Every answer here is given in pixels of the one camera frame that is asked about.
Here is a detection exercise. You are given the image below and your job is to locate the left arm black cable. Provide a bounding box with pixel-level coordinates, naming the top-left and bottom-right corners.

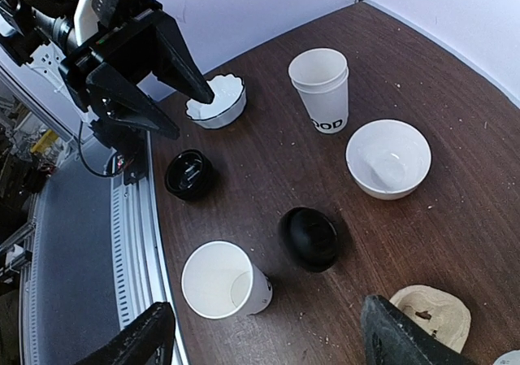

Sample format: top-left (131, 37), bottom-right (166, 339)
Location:
top-left (76, 120), bottom-right (119, 179)

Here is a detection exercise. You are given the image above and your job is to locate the white round ceramic bowl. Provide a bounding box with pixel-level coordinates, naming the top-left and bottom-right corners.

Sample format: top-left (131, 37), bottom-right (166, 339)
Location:
top-left (345, 119), bottom-right (432, 201)

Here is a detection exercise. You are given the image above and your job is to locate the stack of black lids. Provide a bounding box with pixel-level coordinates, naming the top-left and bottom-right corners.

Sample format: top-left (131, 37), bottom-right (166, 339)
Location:
top-left (164, 149), bottom-right (217, 201)

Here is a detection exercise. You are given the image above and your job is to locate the white paper coffee cup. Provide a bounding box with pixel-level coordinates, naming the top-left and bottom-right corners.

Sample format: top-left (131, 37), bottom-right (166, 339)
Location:
top-left (181, 241), bottom-right (273, 320)

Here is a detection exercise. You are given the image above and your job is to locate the aluminium front rail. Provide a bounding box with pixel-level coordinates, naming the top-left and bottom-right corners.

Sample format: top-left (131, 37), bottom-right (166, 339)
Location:
top-left (19, 138), bottom-right (172, 364)

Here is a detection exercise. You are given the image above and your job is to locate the black plastic cup lid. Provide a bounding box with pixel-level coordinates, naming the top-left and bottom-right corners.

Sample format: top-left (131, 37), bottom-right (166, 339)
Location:
top-left (277, 206), bottom-right (339, 273)

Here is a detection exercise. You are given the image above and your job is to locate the brown pulp cup carrier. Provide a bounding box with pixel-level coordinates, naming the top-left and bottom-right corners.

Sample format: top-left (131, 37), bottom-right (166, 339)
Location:
top-left (390, 285), bottom-right (471, 354)

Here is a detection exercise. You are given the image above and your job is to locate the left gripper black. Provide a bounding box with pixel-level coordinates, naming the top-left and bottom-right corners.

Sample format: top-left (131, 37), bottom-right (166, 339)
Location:
top-left (59, 0), bottom-right (215, 146)

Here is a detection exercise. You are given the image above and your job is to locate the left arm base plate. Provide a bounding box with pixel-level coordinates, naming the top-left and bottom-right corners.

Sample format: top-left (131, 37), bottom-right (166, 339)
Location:
top-left (104, 137), bottom-right (149, 185)

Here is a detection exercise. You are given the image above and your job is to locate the stack of white paper cups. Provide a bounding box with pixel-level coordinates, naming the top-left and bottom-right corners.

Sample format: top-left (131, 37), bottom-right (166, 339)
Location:
top-left (288, 48), bottom-right (349, 134)

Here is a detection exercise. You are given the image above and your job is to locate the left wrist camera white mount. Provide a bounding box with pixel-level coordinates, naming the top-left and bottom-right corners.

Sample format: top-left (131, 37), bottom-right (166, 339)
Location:
top-left (73, 0), bottom-right (99, 46)

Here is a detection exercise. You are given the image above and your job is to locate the white scalloped ceramic dish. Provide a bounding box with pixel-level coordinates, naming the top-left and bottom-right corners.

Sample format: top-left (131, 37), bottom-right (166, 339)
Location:
top-left (185, 74), bottom-right (247, 129)

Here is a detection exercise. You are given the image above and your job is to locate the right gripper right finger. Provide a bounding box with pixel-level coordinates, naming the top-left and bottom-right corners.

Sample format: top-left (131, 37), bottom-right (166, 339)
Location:
top-left (361, 295), bottom-right (473, 364)

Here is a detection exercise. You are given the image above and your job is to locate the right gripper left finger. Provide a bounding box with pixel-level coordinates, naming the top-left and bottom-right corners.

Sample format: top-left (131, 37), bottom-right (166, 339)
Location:
top-left (77, 302), bottom-right (176, 364)

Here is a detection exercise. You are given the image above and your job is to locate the white cup holding straws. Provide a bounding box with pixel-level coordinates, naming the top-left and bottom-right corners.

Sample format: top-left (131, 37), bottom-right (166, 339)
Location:
top-left (493, 350), bottom-right (520, 365)

